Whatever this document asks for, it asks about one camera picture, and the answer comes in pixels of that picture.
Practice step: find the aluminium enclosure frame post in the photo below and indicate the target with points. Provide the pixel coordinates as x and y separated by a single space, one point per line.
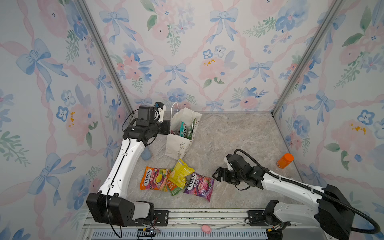
95 34
328 19

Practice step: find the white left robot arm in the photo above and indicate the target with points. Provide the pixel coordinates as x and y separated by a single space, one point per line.
110 204

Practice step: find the yellow snack bag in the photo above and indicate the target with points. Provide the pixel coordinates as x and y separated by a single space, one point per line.
179 174

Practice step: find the pink small ball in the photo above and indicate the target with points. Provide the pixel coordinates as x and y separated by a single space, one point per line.
206 229

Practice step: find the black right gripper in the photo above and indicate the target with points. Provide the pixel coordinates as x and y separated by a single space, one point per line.
223 177

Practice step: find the light blue oval object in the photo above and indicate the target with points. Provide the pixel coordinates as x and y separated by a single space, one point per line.
146 154

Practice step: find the orange Fox's candy bag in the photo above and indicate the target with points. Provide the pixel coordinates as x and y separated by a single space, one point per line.
155 179

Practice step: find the green orange snack packet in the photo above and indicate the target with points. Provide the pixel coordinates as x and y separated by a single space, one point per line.
176 187

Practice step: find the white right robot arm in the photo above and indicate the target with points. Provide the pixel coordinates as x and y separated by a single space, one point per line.
325 208

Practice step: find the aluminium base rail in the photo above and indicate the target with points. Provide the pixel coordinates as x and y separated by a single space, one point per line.
185 224

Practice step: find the teal snack packet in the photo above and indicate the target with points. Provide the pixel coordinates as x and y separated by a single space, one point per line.
183 130

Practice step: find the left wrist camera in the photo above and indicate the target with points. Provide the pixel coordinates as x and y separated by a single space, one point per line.
159 111

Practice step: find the green yellow Fox's candy bag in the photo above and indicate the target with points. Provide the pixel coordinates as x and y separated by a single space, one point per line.
190 133

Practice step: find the aluminium enclosure frame post left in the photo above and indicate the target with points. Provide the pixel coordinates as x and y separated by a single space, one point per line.
95 34

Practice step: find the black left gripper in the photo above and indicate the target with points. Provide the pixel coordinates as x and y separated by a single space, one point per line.
167 124

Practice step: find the orange pill bottle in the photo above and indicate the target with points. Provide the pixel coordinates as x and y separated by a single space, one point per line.
285 160

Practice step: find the purple fox's candy bag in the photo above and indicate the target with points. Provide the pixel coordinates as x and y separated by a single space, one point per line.
175 132
200 186

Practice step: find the aluminium enclosure frame post right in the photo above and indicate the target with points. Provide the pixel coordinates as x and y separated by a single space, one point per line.
328 19

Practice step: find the white printed paper bag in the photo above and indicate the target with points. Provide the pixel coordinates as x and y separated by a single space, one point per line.
176 146

